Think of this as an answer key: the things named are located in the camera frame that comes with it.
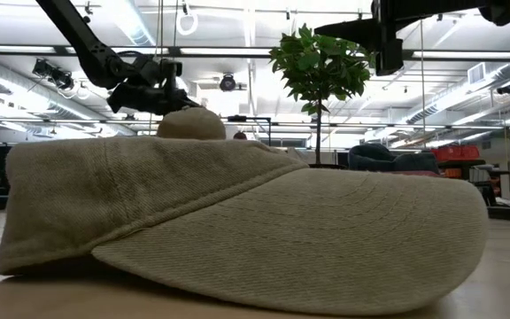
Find distant black rig frame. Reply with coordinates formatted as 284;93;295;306
226;114;273;147

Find black ceiling spotlight cluster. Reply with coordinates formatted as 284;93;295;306
32;58;75;91

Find long linear ceiling light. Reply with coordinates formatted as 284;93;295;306
0;43;510;62

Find round black hanging lamp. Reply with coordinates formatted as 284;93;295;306
218;73;237;93

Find blue denim baseball cap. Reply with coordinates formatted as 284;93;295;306
347;143;441;174

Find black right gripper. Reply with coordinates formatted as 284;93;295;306
313;0;482;77

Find red plastic crates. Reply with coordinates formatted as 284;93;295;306
430;144;481;162

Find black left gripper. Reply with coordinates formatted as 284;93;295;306
106;82;204;117

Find green leafy potted tree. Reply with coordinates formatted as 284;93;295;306
268;22;376;166

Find beige cotton baseball cap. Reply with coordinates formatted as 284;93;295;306
156;106;228;141
0;135;490;316

